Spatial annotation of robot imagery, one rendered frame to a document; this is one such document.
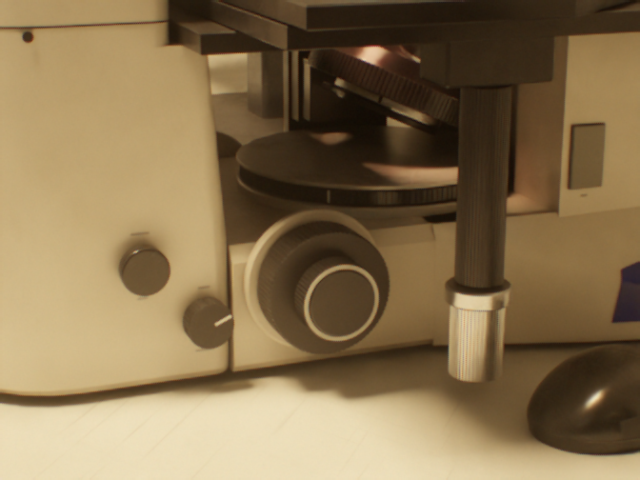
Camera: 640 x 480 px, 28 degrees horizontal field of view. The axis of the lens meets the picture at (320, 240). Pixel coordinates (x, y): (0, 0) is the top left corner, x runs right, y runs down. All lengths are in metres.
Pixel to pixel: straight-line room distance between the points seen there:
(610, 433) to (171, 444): 0.20
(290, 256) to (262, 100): 0.65
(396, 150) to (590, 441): 0.25
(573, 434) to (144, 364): 0.21
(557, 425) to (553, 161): 0.17
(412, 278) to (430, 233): 0.03
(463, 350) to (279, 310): 0.09
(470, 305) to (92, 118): 0.20
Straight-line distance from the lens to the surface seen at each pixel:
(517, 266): 0.69
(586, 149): 0.71
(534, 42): 0.60
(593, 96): 0.71
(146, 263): 0.62
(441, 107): 0.71
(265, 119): 1.26
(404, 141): 0.79
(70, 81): 0.60
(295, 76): 0.82
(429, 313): 0.69
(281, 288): 0.62
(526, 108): 0.73
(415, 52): 0.71
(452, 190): 0.70
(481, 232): 0.61
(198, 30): 0.58
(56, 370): 0.64
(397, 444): 0.60
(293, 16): 0.50
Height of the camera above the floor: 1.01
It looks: 17 degrees down
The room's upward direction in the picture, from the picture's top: straight up
